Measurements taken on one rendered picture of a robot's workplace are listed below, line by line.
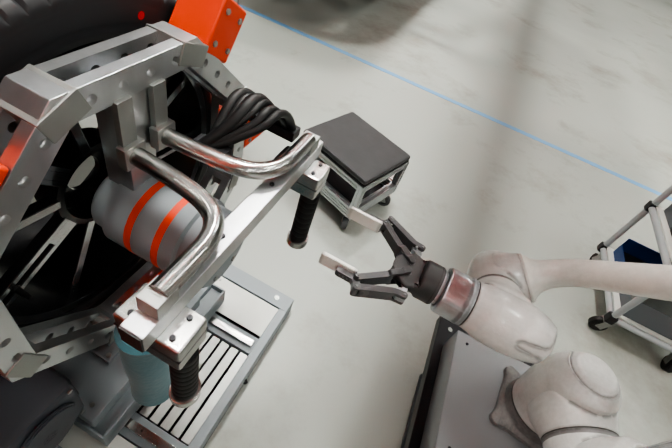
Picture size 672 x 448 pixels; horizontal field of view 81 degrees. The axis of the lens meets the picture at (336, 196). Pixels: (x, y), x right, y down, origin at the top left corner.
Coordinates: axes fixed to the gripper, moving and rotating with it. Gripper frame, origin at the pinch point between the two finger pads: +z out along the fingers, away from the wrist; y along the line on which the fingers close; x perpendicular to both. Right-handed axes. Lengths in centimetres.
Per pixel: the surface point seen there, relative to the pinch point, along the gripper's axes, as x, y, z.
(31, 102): 28, -29, 30
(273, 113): 21.2, -3.4, 16.5
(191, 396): -5.5, -34.8, 6.4
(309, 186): 10.3, -2.7, 7.9
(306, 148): 18.0, -3.5, 9.9
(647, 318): -63, 97, -124
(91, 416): -60, -36, 35
